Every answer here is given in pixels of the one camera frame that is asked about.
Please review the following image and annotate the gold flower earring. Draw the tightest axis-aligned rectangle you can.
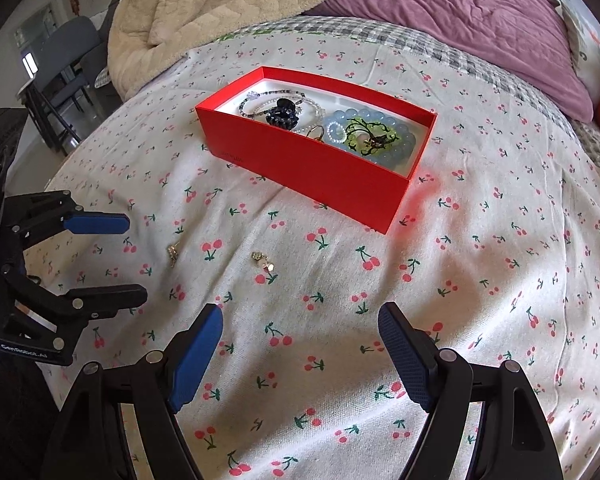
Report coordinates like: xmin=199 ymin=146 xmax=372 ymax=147
xmin=251 ymin=252 xmax=275 ymax=272

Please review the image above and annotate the blue bead bracelet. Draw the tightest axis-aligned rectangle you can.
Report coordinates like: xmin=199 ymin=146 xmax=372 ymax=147
xmin=322 ymin=106 xmax=417 ymax=168

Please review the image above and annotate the multicolour thin bead necklace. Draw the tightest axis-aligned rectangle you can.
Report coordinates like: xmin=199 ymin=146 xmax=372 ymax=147
xmin=237 ymin=88 xmax=309 ymax=120

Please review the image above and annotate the red jewelry box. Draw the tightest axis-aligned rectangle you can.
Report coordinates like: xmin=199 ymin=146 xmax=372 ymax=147
xmin=195 ymin=66 xmax=438 ymax=233

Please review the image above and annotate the small gold earring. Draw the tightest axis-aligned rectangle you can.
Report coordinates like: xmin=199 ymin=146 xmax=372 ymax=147
xmin=166 ymin=243 xmax=180 ymax=268

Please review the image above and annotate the cherry print bed sheet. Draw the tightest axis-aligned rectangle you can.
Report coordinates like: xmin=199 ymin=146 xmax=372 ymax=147
xmin=27 ymin=32 xmax=600 ymax=479

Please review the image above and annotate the grey chair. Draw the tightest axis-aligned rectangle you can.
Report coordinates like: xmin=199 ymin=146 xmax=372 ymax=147
xmin=19 ymin=16 xmax=121 ymax=152

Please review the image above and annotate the beige fleece blanket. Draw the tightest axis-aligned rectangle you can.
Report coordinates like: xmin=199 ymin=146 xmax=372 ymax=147
xmin=108 ymin=0 xmax=324 ymax=101

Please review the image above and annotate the grey checked bed sheet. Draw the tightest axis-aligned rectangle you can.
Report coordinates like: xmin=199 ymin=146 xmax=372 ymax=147
xmin=220 ymin=16 xmax=600 ymax=167

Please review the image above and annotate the white printed pillow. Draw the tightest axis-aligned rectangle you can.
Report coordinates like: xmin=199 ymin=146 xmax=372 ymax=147
xmin=558 ymin=0 xmax=600 ymax=106

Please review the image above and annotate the purple quilt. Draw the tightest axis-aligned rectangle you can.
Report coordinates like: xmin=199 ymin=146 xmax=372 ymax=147
xmin=309 ymin=0 xmax=594 ymax=122

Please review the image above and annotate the green beaded black-cord bracelet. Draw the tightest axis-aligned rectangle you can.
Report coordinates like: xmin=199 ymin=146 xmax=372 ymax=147
xmin=344 ymin=115 xmax=399 ymax=156

